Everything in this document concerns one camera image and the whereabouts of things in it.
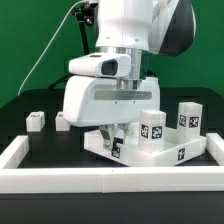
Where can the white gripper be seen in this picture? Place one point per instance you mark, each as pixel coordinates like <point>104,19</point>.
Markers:
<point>95,96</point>

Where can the white square table top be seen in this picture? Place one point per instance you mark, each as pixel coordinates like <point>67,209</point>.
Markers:
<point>134,152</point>

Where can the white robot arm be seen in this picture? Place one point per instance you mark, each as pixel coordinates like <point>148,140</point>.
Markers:
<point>133,27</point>

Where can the white U-shaped fence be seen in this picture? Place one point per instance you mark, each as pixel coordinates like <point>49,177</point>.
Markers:
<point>14,180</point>

